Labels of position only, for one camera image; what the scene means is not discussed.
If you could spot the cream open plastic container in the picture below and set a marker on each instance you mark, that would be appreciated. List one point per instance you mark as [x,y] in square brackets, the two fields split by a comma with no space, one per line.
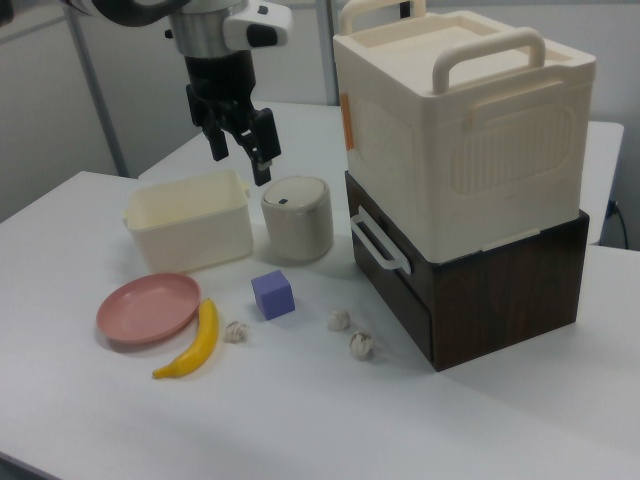
[200,240]

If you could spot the purple cube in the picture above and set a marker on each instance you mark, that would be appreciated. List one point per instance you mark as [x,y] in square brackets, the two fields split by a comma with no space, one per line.
[274,297]

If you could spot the grey metal pole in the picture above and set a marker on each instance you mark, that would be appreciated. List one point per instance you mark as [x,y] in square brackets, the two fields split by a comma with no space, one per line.
[102,115]

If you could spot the large cream storage box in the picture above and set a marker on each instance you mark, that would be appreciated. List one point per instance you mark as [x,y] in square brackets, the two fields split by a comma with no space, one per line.
[475,150]

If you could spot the orange sticker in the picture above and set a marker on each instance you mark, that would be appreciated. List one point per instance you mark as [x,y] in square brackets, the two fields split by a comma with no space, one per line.
[348,122]

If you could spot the pink plate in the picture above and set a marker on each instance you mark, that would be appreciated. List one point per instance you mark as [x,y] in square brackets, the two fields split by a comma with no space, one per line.
[147,307]

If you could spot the beige small lidded bin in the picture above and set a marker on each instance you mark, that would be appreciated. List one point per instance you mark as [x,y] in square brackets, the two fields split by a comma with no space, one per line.
[297,225]

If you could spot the crumpled paper ball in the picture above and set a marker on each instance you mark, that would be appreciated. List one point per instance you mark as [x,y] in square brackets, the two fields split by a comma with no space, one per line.
[338,320]
[237,332]
[361,345]

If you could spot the yellow banana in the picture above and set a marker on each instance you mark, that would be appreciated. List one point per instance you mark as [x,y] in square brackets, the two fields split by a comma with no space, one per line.
[206,335]

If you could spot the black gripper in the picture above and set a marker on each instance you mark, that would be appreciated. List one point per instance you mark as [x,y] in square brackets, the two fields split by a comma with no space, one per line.
[220,80]

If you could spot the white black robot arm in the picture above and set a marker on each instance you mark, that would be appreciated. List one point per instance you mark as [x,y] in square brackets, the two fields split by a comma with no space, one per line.
[200,10]

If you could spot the dark wooden drawer box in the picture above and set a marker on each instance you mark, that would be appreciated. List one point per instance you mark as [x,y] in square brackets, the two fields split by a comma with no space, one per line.
[505,310]

